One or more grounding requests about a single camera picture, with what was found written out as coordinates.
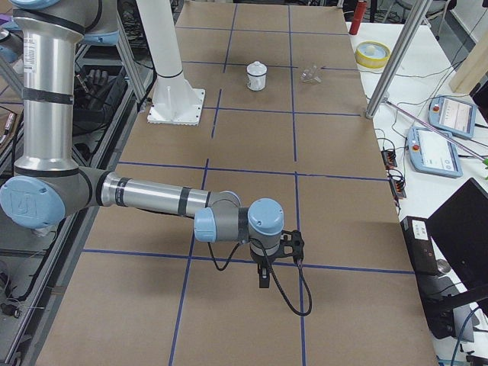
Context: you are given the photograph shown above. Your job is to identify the black cable hub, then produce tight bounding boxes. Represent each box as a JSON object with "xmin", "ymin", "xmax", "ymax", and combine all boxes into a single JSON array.
[
  {"xmin": 380, "ymin": 149, "xmax": 397, "ymax": 169},
  {"xmin": 389, "ymin": 177, "xmax": 406, "ymax": 200}
]

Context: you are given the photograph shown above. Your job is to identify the teach pendant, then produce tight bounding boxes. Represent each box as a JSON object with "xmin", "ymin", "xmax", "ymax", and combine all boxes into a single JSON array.
[
  {"xmin": 407, "ymin": 127, "xmax": 463, "ymax": 178},
  {"xmin": 429, "ymin": 96, "xmax": 477, "ymax": 140}
]

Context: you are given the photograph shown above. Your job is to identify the black computer box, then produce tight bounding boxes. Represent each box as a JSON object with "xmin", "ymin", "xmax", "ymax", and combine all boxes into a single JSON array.
[{"xmin": 400, "ymin": 216, "xmax": 438, "ymax": 276}]

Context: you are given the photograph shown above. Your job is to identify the near teach pendant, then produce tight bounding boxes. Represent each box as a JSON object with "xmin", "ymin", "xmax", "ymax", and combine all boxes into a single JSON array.
[{"xmin": 407, "ymin": 127, "xmax": 463, "ymax": 178}]

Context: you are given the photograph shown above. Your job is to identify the yellow tape roll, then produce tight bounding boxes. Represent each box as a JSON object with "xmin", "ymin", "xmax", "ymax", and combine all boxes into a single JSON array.
[{"xmin": 355, "ymin": 41, "xmax": 391, "ymax": 69}]

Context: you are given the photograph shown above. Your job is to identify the clear plastic funnel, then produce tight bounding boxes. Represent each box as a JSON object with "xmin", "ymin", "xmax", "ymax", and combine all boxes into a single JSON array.
[{"xmin": 300, "ymin": 64, "xmax": 322, "ymax": 84}]

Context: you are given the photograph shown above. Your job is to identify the black monitor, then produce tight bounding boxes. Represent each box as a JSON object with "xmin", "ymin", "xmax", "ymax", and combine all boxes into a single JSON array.
[{"xmin": 426, "ymin": 178, "xmax": 487, "ymax": 289}]

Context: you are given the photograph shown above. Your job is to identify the metal grabber stick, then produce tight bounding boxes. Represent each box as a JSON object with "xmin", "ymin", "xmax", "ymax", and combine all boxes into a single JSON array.
[{"xmin": 382, "ymin": 99, "xmax": 487, "ymax": 165}]

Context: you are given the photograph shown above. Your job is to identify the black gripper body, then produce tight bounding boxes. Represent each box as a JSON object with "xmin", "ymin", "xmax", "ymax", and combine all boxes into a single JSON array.
[{"xmin": 250, "ymin": 244, "xmax": 278, "ymax": 268}]

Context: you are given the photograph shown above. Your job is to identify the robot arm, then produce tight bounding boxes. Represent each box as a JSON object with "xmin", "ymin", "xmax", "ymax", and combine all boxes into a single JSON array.
[{"xmin": 1, "ymin": 1, "xmax": 284, "ymax": 288}]

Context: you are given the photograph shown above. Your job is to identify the white enamel cup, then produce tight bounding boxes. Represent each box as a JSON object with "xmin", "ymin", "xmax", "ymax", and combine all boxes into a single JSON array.
[{"xmin": 247, "ymin": 73, "xmax": 267, "ymax": 92}]

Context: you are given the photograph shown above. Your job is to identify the red bottle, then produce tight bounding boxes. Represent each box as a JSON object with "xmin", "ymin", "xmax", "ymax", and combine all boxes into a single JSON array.
[{"xmin": 349, "ymin": 0, "xmax": 368, "ymax": 35}]

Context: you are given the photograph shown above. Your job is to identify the far teach pendant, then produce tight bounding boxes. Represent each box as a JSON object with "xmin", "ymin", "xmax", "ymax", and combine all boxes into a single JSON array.
[{"xmin": 429, "ymin": 96, "xmax": 477, "ymax": 140}]

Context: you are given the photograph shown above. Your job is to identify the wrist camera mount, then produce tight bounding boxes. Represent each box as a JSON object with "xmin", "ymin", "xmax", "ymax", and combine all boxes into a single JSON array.
[{"xmin": 275, "ymin": 230, "xmax": 305, "ymax": 265}]

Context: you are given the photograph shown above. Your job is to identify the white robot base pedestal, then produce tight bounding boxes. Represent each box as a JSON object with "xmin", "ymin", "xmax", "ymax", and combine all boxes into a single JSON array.
[{"xmin": 137, "ymin": 0, "xmax": 205, "ymax": 126}]

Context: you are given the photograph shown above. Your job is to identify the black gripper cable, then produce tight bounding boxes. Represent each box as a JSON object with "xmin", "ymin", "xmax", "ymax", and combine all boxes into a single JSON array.
[{"xmin": 207, "ymin": 239, "xmax": 314, "ymax": 316}]

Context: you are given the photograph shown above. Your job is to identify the aluminium frame post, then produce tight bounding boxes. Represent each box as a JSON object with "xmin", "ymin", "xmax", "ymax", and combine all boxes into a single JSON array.
[{"xmin": 365, "ymin": 0, "xmax": 432, "ymax": 119}]

